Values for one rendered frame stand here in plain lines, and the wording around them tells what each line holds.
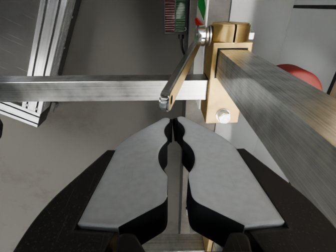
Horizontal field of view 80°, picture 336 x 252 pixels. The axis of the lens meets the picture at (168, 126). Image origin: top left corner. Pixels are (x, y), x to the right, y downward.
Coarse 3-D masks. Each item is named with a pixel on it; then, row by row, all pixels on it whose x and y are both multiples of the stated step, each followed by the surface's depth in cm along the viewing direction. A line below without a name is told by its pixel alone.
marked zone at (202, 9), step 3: (198, 0) 35; (201, 0) 32; (198, 3) 35; (201, 3) 32; (204, 3) 30; (198, 6) 35; (201, 6) 32; (204, 6) 30; (201, 9) 32; (204, 9) 30; (201, 12) 32; (204, 12) 30
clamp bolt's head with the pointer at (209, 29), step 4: (196, 20) 35; (196, 24) 35; (200, 24) 31; (196, 28) 26; (208, 28) 26; (196, 32) 26; (208, 32) 26; (208, 36) 26; (208, 40) 27; (208, 44) 27
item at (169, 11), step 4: (168, 0) 37; (172, 0) 37; (168, 4) 37; (172, 4) 37; (168, 8) 37; (172, 8) 37; (168, 12) 38; (172, 12) 38; (168, 16) 38; (172, 16) 38; (168, 20) 38; (172, 20) 38; (168, 24) 39; (172, 24) 39; (168, 28) 39; (172, 28) 39
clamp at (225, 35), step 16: (224, 32) 24; (240, 32) 24; (208, 48) 28; (224, 48) 25; (240, 48) 25; (208, 64) 28; (208, 80) 28; (208, 96) 28; (224, 96) 28; (208, 112) 30
